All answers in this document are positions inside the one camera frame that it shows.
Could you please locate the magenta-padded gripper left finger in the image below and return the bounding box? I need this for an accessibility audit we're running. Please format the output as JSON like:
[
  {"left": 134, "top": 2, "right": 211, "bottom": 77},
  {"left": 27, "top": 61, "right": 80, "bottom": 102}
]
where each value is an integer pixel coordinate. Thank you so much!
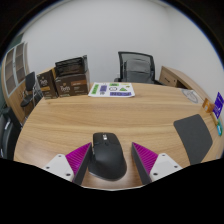
[{"left": 41, "top": 142, "right": 93, "bottom": 186}]

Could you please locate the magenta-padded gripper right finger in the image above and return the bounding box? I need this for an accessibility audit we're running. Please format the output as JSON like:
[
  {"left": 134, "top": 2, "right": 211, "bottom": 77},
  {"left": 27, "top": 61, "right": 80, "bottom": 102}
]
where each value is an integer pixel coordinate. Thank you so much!
[{"left": 130, "top": 142, "right": 184, "bottom": 185}]

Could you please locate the black computer mouse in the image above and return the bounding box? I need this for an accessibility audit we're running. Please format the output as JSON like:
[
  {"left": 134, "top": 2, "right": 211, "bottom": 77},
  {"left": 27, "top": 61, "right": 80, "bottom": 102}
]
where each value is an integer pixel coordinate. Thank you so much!
[{"left": 87, "top": 132, "right": 128, "bottom": 182}]

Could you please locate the dark grey mouse pad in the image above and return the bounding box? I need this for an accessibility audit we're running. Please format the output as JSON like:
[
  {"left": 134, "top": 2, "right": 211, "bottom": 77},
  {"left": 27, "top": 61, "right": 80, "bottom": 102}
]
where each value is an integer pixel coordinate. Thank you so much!
[{"left": 173, "top": 113, "right": 214, "bottom": 166}]

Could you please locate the black leather armchair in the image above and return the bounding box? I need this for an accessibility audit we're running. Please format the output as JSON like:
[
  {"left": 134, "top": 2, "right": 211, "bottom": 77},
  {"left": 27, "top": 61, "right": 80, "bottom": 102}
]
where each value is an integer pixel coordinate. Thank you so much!
[{"left": 0, "top": 107, "right": 24, "bottom": 160}]

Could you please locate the wide brown cardboard box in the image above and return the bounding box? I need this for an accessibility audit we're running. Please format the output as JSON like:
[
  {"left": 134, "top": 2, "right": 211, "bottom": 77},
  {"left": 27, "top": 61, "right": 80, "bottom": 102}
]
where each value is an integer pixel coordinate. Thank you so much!
[{"left": 54, "top": 72, "right": 91, "bottom": 98}]

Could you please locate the white green purple printed sheet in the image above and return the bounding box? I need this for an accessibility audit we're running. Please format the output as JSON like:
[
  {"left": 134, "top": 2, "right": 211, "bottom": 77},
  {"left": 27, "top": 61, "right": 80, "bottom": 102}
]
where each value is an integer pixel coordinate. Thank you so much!
[{"left": 87, "top": 81, "right": 136, "bottom": 99}]

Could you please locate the round grey white disc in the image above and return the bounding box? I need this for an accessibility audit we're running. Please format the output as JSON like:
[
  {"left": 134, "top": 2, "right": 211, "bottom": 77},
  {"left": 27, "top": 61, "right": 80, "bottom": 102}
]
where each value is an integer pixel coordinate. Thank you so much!
[{"left": 181, "top": 88, "right": 200, "bottom": 104}]

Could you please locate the small yellow packet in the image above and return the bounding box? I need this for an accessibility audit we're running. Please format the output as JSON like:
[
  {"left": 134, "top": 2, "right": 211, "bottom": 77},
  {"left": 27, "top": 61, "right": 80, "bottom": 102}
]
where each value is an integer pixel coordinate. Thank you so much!
[{"left": 210, "top": 112, "right": 219, "bottom": 126}]

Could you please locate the small green packet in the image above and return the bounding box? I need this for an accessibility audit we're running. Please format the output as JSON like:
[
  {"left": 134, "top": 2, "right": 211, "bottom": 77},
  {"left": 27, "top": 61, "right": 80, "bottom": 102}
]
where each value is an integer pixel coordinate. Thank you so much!
[{"left": 215, "top": 119, "right": 224, "bottom": 137}]

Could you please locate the small brown cardboard box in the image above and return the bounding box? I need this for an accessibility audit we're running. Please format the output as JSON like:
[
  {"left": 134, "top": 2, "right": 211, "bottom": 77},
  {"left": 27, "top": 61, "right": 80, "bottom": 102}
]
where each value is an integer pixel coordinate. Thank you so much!
[{"left": 36, "top": 67, "right": 59, "bottom": 100}]

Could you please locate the small orange-brown box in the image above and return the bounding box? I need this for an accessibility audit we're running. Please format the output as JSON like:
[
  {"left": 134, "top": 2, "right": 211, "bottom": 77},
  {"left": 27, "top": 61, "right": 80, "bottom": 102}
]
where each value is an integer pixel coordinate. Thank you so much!
[{"left": 201, "top": 97, "right": 216, "bottom": 114}]

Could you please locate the wooden side desk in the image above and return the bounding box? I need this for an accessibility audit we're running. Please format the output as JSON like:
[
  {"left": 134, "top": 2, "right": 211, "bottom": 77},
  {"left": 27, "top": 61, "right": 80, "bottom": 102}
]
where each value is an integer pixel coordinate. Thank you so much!
[{"left": 158, "top": 65, "right": 208, "bottom": 101}]

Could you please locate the wooden glass-door cabinet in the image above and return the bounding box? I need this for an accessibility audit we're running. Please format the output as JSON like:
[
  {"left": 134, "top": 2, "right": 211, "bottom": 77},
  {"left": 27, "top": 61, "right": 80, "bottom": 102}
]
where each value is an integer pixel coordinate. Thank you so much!
[{"left": 0, "top": 41, "right": 31, "bottom": 124}]

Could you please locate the black mesh office chair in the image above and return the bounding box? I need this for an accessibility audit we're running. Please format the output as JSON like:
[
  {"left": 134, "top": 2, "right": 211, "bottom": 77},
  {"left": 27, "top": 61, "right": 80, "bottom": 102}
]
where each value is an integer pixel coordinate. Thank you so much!
[{"left": 113, "top": 50, "right": 163, "bottom": 85}]

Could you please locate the purple standing card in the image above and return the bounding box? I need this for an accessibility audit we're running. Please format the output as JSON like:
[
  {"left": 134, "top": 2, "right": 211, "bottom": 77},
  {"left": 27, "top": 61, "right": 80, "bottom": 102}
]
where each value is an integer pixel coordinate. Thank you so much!
[{"left": 213, "top": 91, "right": 224, "bottom": 120}]

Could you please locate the black visitor chair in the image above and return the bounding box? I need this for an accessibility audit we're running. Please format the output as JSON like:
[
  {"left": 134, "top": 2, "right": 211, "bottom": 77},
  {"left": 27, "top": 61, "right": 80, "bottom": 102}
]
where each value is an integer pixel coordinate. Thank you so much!
[{"left": 19, "top": 71, "right": 44, "bottom": 116}]

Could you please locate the dark open cardboard box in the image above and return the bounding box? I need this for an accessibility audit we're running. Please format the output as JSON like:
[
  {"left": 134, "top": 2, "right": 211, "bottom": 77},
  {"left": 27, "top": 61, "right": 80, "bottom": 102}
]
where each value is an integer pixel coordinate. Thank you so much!
[{"left": 54, "top": 55, "right": 89, "bottom": 78}]

